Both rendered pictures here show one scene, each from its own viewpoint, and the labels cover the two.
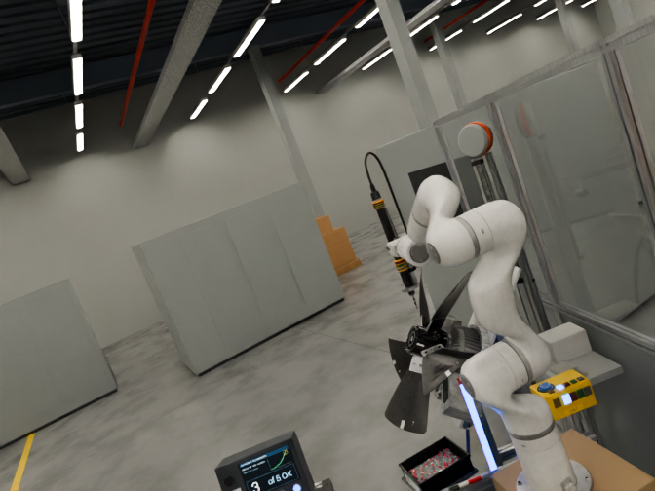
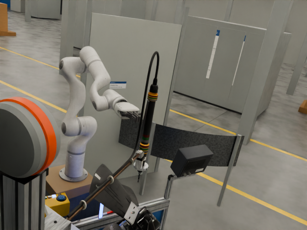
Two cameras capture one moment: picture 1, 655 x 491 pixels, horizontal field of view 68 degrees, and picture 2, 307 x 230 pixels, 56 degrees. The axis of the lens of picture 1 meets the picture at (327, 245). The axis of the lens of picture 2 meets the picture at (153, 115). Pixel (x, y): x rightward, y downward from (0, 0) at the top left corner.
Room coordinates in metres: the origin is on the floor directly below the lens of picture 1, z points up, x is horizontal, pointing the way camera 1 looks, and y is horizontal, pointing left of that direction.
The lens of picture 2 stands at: (2.84, -0.90, 2.17)
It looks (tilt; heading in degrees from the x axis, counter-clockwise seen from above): 21 degrees down; 145
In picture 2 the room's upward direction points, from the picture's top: 10 degrees clockwise
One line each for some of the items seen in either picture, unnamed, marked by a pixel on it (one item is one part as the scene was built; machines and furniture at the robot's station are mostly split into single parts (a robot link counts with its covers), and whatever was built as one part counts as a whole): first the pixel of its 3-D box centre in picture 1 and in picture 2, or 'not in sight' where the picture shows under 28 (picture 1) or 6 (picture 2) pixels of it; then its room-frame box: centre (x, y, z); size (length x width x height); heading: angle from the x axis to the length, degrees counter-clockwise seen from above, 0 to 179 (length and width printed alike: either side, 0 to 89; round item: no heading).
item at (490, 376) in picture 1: (504, 391); (82, 133); (1.17, -0.29, 1.30); 0.19 x 0.12 x 0.24; 100
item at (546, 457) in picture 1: (542, 455); (74, 162); (1.18, -0.33, 1.09); 0.19 x 0.19 x 0.18
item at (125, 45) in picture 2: not in sight; (129, 99); (0.03, 0.67, 1.10); 1.21 x 0.05 x 2.20; 91
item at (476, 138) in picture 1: (475, 139); (20, 137); (2.28, -0.82, 1.88); 0.17 x 0.15 x 0.16; 1
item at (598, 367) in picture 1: (569, 364); not in sight; (1.98, -0.79, 0.85); 0.36 x 0.24 x 0.03; 1
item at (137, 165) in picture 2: (407, 276); (141, 159); (1.86, -0.25, 1.50); 0.09 x 0.07 x 0.10; 126
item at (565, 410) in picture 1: (562, 396); (52, 207); (1.50, -0.54, 1.02); 0.16 x 0.10 x 0.11; 91
